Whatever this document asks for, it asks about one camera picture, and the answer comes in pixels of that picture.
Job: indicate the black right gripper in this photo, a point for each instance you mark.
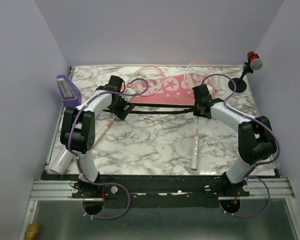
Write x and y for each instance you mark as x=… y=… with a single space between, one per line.
x=196 y=112

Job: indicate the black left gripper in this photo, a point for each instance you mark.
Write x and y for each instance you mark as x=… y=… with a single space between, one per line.
x=130 y=108

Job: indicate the pink badminton racket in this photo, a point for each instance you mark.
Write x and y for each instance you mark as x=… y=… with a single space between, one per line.
x=149 y=77
x=195 y=150

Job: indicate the pink racket cover bag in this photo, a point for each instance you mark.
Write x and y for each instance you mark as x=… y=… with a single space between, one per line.
x=177 y=90

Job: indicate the grey shuttlecock tube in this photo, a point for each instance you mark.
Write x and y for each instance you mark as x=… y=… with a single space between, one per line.
x=61 y=162

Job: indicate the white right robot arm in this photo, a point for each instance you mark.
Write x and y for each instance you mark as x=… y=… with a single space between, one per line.
x=255 y=139

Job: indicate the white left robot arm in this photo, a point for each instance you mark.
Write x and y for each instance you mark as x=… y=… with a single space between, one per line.
x=78 y=132

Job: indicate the black microphone stand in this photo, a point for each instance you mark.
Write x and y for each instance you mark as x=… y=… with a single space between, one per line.
x=239 y=85

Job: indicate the purple metronome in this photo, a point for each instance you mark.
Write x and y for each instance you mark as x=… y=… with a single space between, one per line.
x=70 y=94

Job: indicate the red grey microphone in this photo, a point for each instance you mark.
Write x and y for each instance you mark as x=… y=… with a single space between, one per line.
x=254 y=61

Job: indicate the brass fitting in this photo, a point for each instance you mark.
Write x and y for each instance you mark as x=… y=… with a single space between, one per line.
x=32 y=231

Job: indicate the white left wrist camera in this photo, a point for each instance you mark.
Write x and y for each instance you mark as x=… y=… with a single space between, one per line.
x=128 y=91

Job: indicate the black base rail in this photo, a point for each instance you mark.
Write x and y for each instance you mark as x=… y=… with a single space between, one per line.
x=158 y=191

